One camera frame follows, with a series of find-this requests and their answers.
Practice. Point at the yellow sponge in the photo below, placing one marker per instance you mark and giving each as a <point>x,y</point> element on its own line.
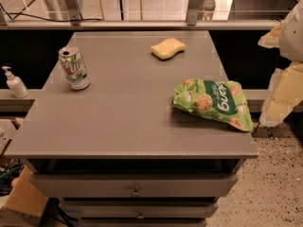
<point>167,49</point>

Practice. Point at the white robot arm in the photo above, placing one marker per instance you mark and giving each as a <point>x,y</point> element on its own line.
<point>285,89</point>

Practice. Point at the grey drawer cabinet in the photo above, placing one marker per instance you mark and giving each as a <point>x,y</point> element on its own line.
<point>123,123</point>

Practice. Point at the green snack bag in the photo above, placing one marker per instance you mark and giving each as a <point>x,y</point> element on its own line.
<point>222,101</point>

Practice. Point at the green white soda can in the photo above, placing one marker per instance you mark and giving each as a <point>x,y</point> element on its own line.
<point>74,67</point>

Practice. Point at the metal drawer knob upper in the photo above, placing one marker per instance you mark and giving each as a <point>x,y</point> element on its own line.
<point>136,192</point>

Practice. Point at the metal drawer knob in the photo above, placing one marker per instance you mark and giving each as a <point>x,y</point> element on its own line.
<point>140,215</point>
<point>136,192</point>

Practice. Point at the metal drawer knob lower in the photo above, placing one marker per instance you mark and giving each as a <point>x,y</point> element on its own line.
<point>140,215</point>

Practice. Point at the grey drawer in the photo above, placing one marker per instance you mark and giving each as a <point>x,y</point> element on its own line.
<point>130,209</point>
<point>122,185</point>

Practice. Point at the top grey drawer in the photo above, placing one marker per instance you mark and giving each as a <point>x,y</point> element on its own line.
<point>122,185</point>

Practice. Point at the white pump bottle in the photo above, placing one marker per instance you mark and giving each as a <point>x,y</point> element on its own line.
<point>15,84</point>

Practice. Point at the grey side shelf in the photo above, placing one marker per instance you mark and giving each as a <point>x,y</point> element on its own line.
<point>11,104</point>

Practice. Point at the cardboard box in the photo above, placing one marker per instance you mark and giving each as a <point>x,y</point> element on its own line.
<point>25,198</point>

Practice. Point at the left metal rail post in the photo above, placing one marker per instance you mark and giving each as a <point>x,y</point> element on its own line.
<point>73,9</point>

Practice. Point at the metal rail post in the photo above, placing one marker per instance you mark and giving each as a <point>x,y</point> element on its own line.
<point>192,12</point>
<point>73,9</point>

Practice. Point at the right metal rail post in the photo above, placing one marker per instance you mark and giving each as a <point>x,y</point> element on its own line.
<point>192,12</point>

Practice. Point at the grey horizontal rail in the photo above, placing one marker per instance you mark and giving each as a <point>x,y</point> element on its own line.
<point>142,25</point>

